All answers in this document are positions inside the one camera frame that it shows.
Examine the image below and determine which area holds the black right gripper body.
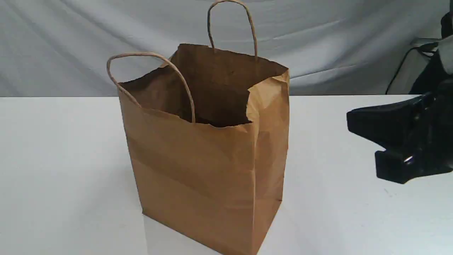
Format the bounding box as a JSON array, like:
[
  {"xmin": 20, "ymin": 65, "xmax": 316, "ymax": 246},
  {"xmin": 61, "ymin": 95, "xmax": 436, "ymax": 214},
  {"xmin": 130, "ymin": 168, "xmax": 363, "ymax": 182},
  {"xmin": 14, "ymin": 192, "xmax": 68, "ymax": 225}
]
[{"xmin": 375, "ymin": 80, "xmax": 453, "ymax": 184}]

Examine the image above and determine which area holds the brown paper bag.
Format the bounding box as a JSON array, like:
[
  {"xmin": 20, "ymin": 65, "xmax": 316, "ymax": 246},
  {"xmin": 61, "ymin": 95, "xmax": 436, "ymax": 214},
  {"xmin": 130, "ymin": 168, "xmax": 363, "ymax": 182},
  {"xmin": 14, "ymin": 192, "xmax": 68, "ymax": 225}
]
[{"xmin": 106, "ymin": 0, "xmax": 290, "ymax": 255}]

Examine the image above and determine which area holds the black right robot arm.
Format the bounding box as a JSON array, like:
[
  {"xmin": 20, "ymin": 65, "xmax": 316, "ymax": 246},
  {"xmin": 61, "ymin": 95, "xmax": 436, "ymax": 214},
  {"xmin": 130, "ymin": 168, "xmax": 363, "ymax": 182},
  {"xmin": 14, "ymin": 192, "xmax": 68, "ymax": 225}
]
[{"xmin": 346, "ymin": 11, "xmax": 453, "ymax": 184}]

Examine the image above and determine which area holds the white backdrop cloth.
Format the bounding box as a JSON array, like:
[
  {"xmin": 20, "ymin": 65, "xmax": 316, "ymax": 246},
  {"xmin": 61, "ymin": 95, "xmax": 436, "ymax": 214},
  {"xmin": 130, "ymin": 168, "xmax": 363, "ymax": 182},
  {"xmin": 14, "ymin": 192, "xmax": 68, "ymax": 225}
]
[{"xmin": 0, "ymin": 0, "xmax": 453, "ymax": 97}]

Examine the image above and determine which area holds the black cable bundle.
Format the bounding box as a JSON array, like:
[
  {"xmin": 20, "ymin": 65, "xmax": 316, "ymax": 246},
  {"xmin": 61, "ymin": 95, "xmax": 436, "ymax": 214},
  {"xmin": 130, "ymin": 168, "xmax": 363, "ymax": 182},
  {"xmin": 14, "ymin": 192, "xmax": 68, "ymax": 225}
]
[{"xmin": 385, "ymin": 42, "xmax": 439, "ymax": 95}]

